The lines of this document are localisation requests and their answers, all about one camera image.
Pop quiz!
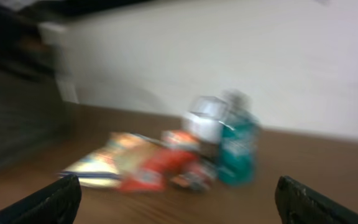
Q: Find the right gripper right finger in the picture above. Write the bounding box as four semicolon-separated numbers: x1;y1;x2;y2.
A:
275;176;358;224

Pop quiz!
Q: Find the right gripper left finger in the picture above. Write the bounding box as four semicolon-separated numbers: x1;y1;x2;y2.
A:
0;174;81;224

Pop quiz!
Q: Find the beige snack bag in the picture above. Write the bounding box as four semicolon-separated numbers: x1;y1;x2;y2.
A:
59;133;162;189

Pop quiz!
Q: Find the teal mouthwash bottle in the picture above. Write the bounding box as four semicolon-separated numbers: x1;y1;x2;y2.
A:
218;90;259;185

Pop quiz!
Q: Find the red snack bag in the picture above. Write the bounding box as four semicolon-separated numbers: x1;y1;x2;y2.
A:
119;149;198;192

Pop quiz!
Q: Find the hex wrench set packet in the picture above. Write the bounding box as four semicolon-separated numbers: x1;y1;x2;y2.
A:
170;161;216;192

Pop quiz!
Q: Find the orange snack packet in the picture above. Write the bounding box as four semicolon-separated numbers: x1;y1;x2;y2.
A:
162;130;200;151

